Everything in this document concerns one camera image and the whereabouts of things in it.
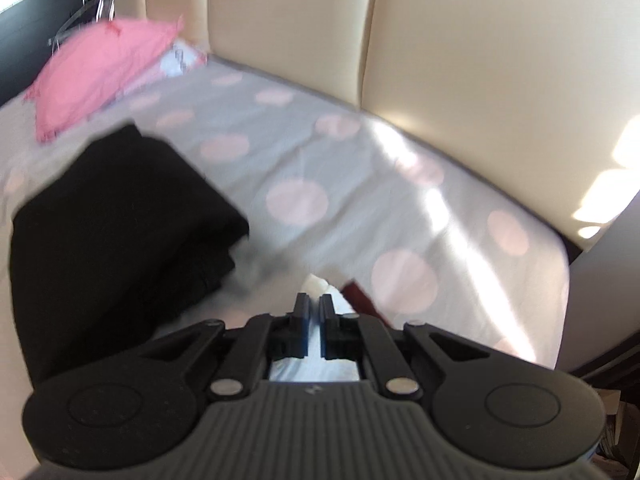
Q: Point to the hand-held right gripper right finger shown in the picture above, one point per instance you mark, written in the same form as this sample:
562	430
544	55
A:
323	332

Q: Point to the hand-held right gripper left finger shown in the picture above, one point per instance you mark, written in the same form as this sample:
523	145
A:
301	332

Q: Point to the black folded clothes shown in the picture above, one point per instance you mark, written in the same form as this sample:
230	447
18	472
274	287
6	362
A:
125	230

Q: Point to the dark red cloth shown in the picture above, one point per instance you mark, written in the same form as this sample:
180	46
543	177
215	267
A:
360	300

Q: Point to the beige padded headboard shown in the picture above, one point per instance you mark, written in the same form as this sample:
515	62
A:
450	60

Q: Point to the white printed pillow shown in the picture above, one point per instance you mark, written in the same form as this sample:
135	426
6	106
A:
180	57

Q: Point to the pink pillow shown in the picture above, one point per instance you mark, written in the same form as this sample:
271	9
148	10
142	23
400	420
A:
95	70

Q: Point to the dark sliding door wardrobe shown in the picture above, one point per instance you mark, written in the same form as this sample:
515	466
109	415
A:
25	50

